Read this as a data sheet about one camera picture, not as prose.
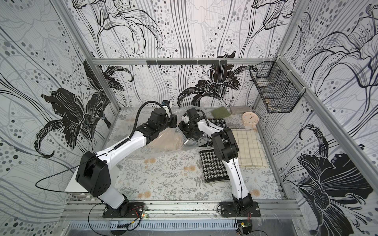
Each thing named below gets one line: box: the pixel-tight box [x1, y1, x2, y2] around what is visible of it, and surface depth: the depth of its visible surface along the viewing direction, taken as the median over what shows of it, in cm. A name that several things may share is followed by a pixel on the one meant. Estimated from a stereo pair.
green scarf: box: [211, 106, 231, 120], surface depth 113 cm
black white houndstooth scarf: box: [199, 147, 231, 183], surface depth 85 cm
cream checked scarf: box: [230, 128, 269, 167], surface depth 91 cm
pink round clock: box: [242, 111, 260, 131], surface depth 110 cm
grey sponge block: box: [229, 105, 253, 116], surface depth 117 cm
